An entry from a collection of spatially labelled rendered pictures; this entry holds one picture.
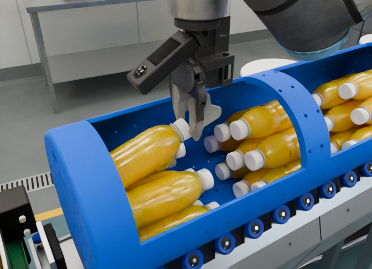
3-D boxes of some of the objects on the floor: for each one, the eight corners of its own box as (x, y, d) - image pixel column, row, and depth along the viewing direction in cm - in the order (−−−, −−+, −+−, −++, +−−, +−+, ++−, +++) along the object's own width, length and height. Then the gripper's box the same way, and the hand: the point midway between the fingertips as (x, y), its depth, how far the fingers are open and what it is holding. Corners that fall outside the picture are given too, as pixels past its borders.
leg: (329, 290, 167) (365, 189, 133) (320, 296, 164) (355, 195, 131) (319, 281, 171) (351, 180, 137) (310, 286, 168) (341, 185, 135)
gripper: (247, 19, 53) (236, 139, 64) (203, 3, 61) (201, 112, 72) (197, 29, 49) (196, 154, 60) (159, 10, 57) (164, 123, 69)
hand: (186, 129), depth 64 cm, fingers closed on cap, 4 cm apart
